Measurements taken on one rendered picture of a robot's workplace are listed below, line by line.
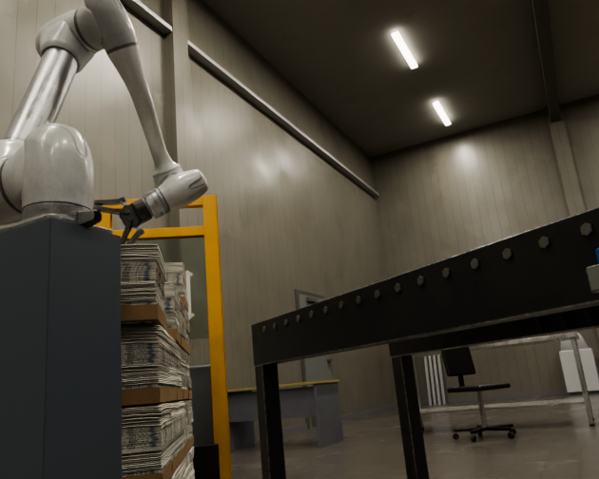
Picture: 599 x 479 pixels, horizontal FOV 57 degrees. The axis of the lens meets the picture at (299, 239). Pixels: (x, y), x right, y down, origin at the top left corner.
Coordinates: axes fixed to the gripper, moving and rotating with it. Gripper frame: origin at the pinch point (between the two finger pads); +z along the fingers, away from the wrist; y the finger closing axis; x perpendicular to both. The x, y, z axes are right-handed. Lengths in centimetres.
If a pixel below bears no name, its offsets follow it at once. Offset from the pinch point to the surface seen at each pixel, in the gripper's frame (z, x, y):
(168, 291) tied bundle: -13, 48, 18
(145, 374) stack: 4.2, -10.2, 48.0
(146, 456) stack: 14, -10, 67
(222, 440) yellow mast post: 2, 159, 85
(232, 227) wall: -131, 560, -127
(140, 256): -10.7, -12.9, 17.1
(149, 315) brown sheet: -4.9, -13.3, 34.1
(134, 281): -5.8, -13.1, 23.2
